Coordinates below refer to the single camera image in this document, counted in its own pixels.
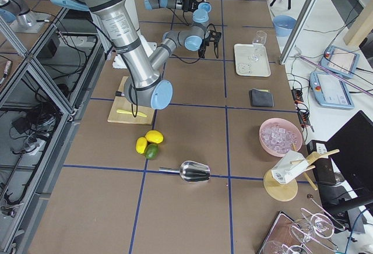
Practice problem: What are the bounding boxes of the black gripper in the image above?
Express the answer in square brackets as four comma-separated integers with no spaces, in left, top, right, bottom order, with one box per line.
[182,0,208,12]
[198,34,211,59]

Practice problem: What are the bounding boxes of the light blue cup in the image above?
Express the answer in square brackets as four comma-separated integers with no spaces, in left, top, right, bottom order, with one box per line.
[198,2,212,13]

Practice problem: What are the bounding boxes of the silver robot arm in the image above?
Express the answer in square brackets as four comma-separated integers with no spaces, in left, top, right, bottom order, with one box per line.
[50,0,212,110]
[144,0,212,13]

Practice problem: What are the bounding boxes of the pink bowl of ice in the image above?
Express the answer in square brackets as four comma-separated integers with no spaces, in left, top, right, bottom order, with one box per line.
[259,118,303,157]

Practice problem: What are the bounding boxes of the metal ice scoop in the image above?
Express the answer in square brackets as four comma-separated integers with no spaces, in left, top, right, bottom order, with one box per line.
[159,160,210,182]

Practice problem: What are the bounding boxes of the cream bear tray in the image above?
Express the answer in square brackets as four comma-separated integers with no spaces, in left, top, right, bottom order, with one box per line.
[234,44,271,77]

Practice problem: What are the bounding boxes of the clear wine glass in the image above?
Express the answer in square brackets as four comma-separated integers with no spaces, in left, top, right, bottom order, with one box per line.
[249,30,267,62]

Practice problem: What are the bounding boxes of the light blue bucket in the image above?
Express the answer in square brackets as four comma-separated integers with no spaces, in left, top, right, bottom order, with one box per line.
[273,15,297,37]

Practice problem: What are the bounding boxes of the steel muddler bar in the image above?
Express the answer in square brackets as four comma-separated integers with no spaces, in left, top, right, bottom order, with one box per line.
[115,91,125,97]

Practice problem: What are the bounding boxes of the wooden cutting board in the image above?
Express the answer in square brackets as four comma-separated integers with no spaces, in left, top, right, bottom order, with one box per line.
[107,76,156,126]

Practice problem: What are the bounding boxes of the yellow lemon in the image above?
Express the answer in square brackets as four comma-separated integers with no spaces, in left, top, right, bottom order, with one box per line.
[145,130,164,144]
[135,137,148,154]

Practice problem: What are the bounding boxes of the yellow plastic knife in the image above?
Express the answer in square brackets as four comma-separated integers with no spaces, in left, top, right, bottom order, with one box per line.
[116,109,147,118]

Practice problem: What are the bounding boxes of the green lime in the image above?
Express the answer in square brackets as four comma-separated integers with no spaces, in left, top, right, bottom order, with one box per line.
[144,143,159,160]

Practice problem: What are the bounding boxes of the black power strip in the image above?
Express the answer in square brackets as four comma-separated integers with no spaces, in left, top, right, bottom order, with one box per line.
[291,88,314,131]

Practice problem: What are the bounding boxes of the lower teach pendant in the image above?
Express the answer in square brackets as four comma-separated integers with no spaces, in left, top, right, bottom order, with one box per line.
[309,72,354,110]

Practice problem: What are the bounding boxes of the teach pendant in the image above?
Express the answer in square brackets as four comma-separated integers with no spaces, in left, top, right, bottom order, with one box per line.
[319,45,360,79]
[309,72,354,110]

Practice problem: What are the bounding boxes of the upper teach pendant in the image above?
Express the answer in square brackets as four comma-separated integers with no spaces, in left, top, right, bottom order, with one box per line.
[319,45,360,79]

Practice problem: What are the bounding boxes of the wooden stand with box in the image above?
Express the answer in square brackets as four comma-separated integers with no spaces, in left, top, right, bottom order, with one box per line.
[263,149,340,202]

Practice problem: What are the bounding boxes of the black monitor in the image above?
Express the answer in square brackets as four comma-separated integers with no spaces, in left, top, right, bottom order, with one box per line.
[307,110,372,215]

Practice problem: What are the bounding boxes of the tray with glasses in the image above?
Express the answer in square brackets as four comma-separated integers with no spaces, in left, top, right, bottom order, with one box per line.
[257,204,346,253]

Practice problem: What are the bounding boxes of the aluminium frame post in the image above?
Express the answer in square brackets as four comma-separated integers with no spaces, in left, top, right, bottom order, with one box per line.
[279,0,317,65]

